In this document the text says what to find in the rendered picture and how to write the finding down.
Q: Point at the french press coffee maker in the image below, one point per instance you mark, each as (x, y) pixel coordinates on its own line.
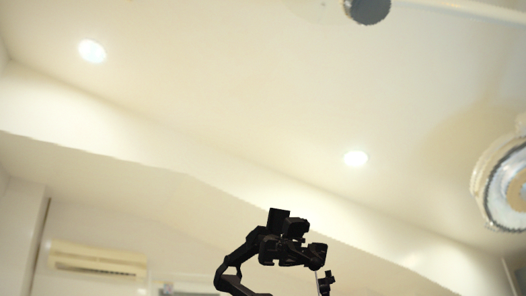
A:
(314, 266)

